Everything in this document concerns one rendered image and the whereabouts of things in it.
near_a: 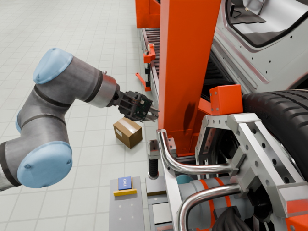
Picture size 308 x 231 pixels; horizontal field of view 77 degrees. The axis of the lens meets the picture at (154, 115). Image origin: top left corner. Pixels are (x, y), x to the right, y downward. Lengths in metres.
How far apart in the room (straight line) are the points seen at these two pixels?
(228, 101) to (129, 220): 0.74
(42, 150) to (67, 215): 1.30
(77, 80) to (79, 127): 1.67
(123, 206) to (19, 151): 0.77
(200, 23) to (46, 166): 0.58
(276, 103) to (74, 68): 0.49
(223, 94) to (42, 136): 0.49
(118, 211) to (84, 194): 0.64
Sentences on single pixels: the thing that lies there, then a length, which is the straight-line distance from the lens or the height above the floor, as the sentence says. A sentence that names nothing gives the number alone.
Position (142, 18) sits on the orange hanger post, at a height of 0.64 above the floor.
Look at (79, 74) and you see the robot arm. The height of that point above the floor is 1.24.
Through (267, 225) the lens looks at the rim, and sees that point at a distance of 0.75.
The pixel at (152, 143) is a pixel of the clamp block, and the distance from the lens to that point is 0.66.
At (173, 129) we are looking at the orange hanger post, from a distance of 0.97.
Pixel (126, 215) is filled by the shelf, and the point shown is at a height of 0.45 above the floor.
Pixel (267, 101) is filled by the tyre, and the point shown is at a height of 1.15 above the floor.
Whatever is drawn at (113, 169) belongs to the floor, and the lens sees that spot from 1.74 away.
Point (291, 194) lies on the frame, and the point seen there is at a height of 1.12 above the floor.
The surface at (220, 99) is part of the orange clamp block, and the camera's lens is 0.62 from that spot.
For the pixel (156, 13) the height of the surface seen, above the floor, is 0.69.
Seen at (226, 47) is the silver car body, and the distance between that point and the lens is 1.46.
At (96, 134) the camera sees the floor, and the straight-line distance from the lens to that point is 2.00.
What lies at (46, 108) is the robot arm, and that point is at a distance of 0.49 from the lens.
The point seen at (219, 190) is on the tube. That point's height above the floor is 1.01.
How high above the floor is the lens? 1.48
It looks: 45 degrees down
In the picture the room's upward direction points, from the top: straight up
